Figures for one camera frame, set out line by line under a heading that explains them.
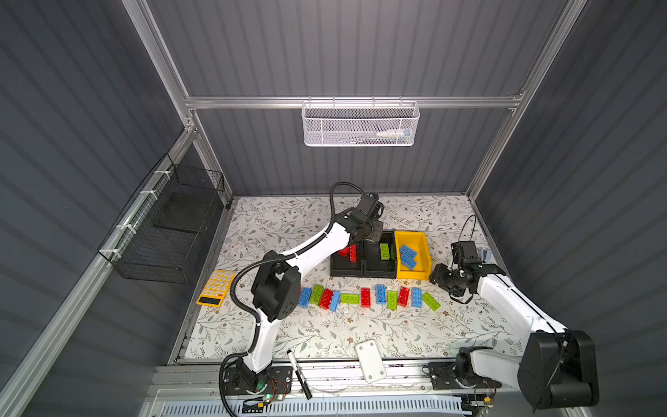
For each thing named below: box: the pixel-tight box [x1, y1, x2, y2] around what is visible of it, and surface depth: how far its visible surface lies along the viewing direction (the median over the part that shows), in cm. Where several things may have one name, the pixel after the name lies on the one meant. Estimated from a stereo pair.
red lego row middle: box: [360, 287, 371, 309], surface depth 90 cm
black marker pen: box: [286, 349, 313, 400], surface depth 75 cm
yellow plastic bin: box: [394, 231, 434, 281], surface depth 98 cm
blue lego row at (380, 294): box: [376, 284, 387, 305], surface depth 91 cm
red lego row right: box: [397, 286, 410, 308], surface depth 91 cm
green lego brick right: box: [422, 291, 442, 312], surface depth 91 cm
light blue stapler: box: [478, 247, 493, 265], surface depth 100 cm
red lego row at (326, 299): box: [319, 288, 334, 311], surface depth 89 cm
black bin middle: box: [363, 230, 397, 279], surface depth 99 cm
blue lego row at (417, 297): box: [411, 287, 423, 308], surface depth 91 cm
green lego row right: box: [387, 290, 399, 311], surface depth 91 cm
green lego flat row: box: [341, 293, 361, 305], surface depth 91 cm
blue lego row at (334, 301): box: [330, 291, 342, 312], surface depth 88 cm
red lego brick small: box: [350, 244, 357, 264], surface depth 100 cm
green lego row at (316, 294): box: [309, 284, 325, 306], surface depth 91 cm
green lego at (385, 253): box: [379, 243, 390, 260], surface depth 101 cm
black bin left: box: [330, 241, 364, 278], surface depth 96 cm
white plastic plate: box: [355, 339, 388, 384], surface depth 77 cm
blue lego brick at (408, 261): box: [401, 253, 417, 272], surface depth 98 cm
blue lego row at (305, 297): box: [297, 286, 313, 308], surface depth 90 cm
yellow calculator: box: [196, 269, 236, 308], surface depth 93 cm
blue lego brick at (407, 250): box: [399, 244, 418, 259], surface depth 101 cm
